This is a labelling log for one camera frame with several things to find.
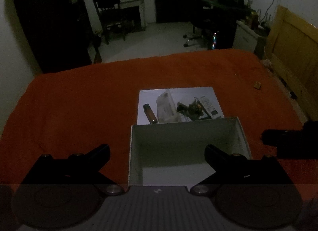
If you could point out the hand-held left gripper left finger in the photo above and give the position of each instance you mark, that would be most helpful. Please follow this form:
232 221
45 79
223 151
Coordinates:
100 152

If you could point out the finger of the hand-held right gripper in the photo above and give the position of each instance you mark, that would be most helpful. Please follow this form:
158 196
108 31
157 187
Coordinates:
280 138

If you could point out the dark office chair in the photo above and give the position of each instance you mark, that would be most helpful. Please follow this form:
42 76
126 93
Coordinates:
198 17

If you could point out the small brown block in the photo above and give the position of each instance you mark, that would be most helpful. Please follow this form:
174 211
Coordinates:
257 85

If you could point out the dark small item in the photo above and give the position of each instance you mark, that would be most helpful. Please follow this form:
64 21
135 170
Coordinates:
191 109

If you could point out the white paper sheet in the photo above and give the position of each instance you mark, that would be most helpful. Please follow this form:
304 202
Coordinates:
149 95

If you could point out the white cabinet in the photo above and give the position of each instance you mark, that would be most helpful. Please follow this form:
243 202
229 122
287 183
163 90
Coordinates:
244 37

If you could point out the white cardboard box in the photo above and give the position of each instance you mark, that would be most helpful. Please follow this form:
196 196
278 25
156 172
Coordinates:
174 146

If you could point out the brown bottle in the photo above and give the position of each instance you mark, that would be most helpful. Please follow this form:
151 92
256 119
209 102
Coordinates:
254 20

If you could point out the white side table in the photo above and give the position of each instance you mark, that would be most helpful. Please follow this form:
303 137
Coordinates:
131 1

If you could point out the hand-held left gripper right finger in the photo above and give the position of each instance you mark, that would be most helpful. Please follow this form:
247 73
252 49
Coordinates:
213 153

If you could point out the computer case with coloured lights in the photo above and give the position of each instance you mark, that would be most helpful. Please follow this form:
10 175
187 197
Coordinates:
214 41

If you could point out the white labelled packet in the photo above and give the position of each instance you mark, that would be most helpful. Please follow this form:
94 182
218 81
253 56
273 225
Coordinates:
210 104

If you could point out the dark wooden chair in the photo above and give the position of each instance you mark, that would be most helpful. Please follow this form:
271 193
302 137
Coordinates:
109 2

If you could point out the brown lighter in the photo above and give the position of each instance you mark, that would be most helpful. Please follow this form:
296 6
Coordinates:
150 114

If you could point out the dark desk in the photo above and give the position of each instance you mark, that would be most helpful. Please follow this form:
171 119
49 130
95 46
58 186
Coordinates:
223 15

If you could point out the dark wardrobe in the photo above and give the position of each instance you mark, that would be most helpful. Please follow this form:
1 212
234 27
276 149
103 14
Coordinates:
49 22

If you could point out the clear plastic bag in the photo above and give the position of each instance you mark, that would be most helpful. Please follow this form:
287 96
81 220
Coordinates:
165 104

